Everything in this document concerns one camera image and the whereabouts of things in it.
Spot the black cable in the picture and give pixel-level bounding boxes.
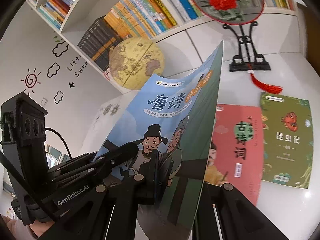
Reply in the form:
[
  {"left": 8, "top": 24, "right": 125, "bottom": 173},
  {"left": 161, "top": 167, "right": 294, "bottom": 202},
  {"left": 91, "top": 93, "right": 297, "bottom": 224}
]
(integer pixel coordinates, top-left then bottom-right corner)
[{"left": 44, "top": 127, "right": 73, "bottom": 159}]

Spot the yellow globe on wooden base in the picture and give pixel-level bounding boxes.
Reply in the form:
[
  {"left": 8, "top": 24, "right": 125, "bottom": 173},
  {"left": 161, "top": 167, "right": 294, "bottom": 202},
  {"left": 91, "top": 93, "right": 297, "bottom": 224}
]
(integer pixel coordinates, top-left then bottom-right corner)
[{"left": 109, "top": 37, "right": 165, "bottom": 90}]

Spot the olive green insect book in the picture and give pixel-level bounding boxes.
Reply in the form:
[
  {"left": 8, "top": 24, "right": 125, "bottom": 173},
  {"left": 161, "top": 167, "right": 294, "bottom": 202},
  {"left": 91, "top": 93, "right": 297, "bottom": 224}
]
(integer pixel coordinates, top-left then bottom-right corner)
[{"left": 260, "top": 92, "right": 313, "bottom": 189}]

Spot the round red flower fan ornament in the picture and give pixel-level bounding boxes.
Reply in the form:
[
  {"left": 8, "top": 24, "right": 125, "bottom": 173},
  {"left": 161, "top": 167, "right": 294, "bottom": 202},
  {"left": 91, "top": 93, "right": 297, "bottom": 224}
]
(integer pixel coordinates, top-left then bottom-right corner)
[{"left": 192, "top": 0, "right": 271, "bottom": 72}]

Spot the person's left hand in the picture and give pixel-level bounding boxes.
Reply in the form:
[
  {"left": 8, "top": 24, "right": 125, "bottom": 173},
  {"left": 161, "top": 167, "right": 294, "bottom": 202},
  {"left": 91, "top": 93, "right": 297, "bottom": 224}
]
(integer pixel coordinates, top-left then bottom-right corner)
[{"left": 1, "top": 216, "right": 54, "bottom": 240}]

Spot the white bookshelf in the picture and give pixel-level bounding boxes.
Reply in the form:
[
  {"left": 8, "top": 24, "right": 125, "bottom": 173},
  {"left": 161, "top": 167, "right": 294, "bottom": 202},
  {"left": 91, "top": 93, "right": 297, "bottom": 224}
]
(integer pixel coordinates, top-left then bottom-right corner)
[{"left": 27, "top": 0, "right": 307, "bottom": 94}]

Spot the red ancient poetry book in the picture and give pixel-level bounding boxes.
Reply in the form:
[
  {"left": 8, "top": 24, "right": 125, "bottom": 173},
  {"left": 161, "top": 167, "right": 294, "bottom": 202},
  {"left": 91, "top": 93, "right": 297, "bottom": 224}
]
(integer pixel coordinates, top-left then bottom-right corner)
[{"left": 204, "top": 104, "right": 264, "bottom": 205}]

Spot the light blue Tang poetry book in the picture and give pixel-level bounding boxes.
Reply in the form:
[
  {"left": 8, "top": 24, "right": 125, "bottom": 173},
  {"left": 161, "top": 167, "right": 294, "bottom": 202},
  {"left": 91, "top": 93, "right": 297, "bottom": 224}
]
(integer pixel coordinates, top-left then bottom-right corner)
[{"left": 98, "top": 43, "right": 224, "bottom": 239}]

